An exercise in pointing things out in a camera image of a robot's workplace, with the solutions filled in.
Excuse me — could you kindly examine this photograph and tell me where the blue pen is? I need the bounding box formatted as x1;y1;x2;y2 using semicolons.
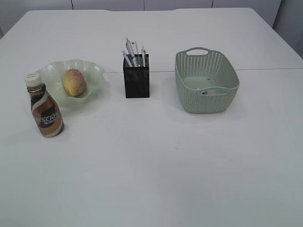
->
122;50;133;67

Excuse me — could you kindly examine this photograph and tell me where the yellow-green pen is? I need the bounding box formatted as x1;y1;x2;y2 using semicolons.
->
141;46;146;67

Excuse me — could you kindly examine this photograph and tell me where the clear plastic ruler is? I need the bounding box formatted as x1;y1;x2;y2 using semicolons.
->
131;41;140;57

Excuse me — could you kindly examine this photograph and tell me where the grey grip pen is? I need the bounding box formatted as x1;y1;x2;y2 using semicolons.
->
125;38;136;66

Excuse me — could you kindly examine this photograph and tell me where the sugared bread roll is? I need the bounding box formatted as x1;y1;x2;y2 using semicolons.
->
62;69;87;97

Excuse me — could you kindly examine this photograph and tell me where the brown Nescafe coffee bottle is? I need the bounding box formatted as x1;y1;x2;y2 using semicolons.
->
25;73;64;137

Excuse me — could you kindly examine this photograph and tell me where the black mesh pen holder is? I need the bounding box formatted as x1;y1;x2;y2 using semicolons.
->
123;54;150;98

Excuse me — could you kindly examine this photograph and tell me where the green plastic basket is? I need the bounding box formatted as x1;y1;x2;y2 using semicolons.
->
175;47;240;114

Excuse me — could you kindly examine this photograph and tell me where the green wavy glass plate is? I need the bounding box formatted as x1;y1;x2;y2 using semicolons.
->
37;59;106;108

